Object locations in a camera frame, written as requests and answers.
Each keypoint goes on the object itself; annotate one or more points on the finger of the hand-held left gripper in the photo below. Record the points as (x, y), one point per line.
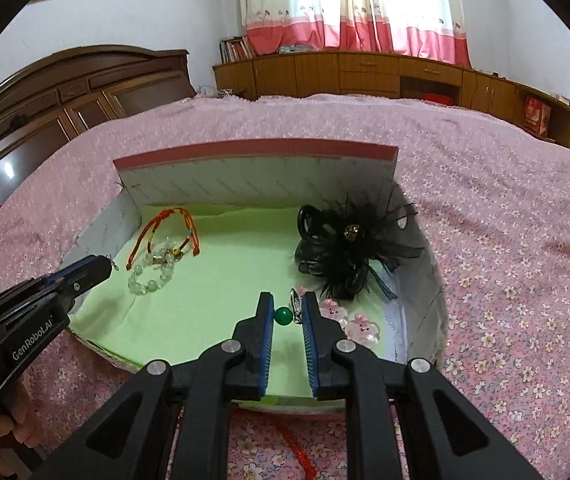
(90, 277)
(72, 271)

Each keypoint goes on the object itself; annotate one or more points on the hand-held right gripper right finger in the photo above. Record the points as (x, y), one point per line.
(310, 345)

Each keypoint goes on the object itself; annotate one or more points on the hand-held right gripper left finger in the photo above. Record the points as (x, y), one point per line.
(265, 345)

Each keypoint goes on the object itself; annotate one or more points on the green bead earring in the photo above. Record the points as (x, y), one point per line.
(111, 261)
(282, 316)

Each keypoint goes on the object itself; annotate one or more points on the black feather hair clip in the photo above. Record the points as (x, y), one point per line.
(345, 255)

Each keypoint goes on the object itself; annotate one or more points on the pink cardboard box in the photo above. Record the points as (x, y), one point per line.
(265, 175)

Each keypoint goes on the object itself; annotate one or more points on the person's left hand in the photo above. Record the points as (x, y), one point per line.
(20, 420)

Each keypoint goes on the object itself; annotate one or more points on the green paper lining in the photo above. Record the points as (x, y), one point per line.
(225, 270)

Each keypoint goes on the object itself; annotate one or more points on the dark wooden headboard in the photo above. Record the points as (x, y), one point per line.
(65, 95)

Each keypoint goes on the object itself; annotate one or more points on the pink floral bedsheet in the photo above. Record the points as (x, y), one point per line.
(490, 210)

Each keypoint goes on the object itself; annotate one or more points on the row of books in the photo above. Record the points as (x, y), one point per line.
(235, 50)

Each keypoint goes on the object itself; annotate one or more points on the long wooden cabinet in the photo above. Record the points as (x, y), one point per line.
(315, 72)

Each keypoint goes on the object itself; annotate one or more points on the folded light cloth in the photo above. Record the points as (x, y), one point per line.
(296, 49)

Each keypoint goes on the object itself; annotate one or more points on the red gift box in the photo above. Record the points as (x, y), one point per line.
(536, 115)

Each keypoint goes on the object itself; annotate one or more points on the white and pink curtain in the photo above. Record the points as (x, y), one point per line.
(365, 0)

